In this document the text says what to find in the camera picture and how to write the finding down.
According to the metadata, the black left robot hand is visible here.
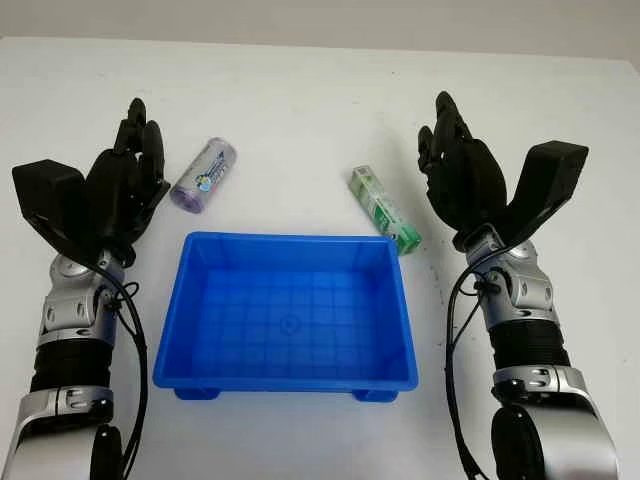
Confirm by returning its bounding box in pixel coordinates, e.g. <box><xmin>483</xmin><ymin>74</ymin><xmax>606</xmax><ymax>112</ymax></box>
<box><xmin>85</xmin><ymin>97</ymin><xmax>174</xmax><ymax>251</ymax></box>

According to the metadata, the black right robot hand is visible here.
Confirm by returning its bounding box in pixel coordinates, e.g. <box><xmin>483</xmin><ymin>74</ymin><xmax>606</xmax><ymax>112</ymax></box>
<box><xmin>416</xmin><ymin>91</ymin><xmax>516</xmax><ymax>236</ymax></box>

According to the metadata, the purple garbage bag roll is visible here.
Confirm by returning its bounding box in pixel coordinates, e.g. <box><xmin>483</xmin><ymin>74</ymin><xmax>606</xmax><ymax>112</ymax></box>
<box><xmin>169</xmin><ymin>136</ymin><xmax>239</xmax><ymax>218</ymax></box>

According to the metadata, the green toothpaste box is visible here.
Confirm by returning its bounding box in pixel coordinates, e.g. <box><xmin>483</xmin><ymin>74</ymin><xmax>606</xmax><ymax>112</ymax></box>
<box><xmin>347</xmin><ymin>165</ymin><xmax>424</xmax><ymax>257</ymax></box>

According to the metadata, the blue plastic tray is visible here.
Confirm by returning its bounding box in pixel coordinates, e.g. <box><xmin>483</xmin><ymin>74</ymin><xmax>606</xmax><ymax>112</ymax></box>
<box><xmin>151</xmin><ymin>230</ymin><xmax>420</xmax><ymax>403</ymax></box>

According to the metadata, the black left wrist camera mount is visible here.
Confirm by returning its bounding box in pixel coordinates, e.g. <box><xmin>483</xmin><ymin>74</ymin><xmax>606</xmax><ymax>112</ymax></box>
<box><xmin>10</xmin><ymin>159</ymin><xmax>104</xmax><ymax>257</ymax></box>

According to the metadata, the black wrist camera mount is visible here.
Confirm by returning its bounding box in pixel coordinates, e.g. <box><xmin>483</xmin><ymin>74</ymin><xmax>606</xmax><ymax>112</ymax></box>
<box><xmin>501</xmin><ymin>141</ymin><xmax>590</xmax><ymax>242</ymax></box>
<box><xmin>10</xmin><ymin>159</ymin><xmax>104</xmax><ymax>257</ymax></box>

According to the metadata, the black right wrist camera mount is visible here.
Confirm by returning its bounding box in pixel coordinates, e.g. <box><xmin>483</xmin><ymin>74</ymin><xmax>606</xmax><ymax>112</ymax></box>
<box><xmin>501</xmin><ymin>141</ymin><xmax>590</xmax><ymax>242</ymax></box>

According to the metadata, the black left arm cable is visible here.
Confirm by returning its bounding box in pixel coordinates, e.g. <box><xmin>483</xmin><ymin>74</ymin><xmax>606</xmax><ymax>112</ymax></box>
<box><xmin>95</xmin><ymin>259</ymin><xmax>152</xmax><ymax>480</ymax></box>

